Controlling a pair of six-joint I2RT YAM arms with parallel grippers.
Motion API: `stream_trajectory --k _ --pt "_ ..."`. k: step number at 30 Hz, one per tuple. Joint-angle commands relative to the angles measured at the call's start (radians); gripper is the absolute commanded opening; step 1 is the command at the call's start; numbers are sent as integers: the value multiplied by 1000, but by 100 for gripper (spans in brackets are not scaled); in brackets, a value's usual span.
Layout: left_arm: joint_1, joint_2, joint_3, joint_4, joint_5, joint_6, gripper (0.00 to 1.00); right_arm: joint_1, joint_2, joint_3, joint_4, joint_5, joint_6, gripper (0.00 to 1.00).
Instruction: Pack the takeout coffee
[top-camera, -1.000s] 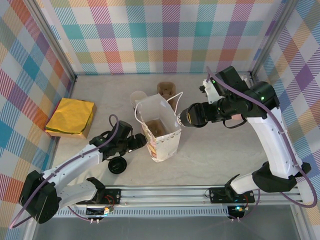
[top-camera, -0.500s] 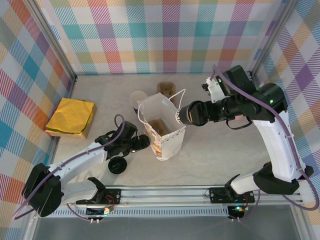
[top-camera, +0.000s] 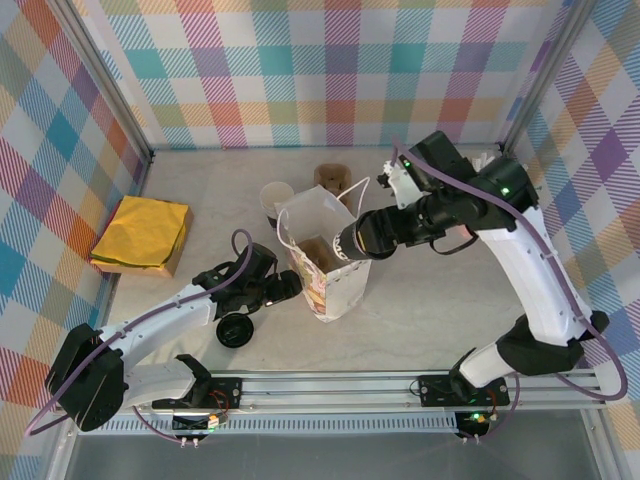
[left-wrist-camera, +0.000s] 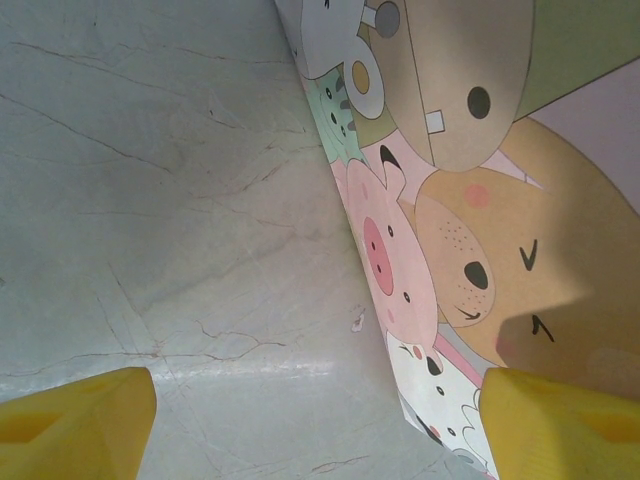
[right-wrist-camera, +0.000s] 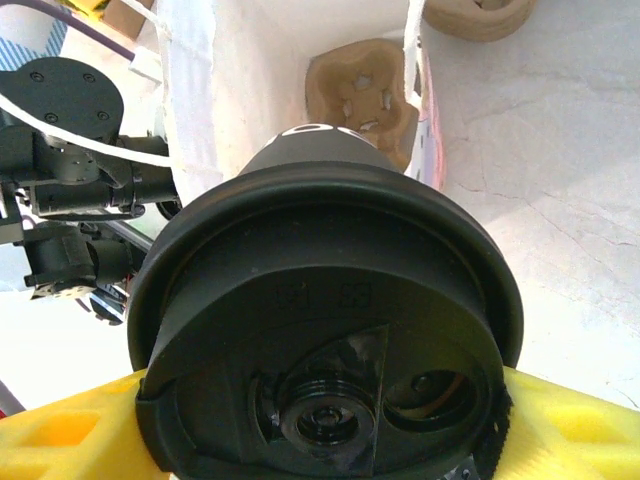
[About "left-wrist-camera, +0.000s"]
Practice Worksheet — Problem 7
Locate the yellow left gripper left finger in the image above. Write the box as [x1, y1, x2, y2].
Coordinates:
[0, 366, 157, 480]

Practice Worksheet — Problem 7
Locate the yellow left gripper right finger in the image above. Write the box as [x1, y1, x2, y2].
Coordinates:
[480, 367, 640, 480]

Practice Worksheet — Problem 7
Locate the cartoon animal paper gift bag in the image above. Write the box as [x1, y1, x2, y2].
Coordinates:
[273, 0, 640, 480]

